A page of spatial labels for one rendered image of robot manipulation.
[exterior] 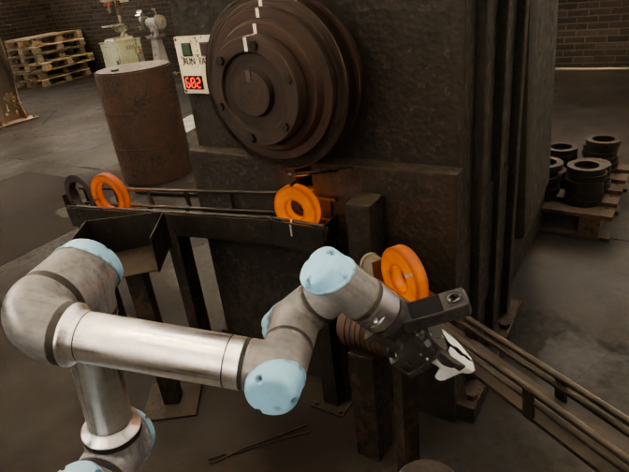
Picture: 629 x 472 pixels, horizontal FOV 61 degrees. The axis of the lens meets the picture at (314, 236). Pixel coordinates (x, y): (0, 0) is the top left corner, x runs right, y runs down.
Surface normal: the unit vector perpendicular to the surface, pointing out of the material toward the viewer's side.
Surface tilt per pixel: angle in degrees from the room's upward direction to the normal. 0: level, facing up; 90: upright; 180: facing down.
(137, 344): 45
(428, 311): 15
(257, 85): 90
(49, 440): 0
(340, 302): 100
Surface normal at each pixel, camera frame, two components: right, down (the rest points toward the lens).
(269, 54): -0.52, 0.43
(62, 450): -0.11, -0.89
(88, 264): 0.69, -0.57
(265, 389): -0.18, 0.47
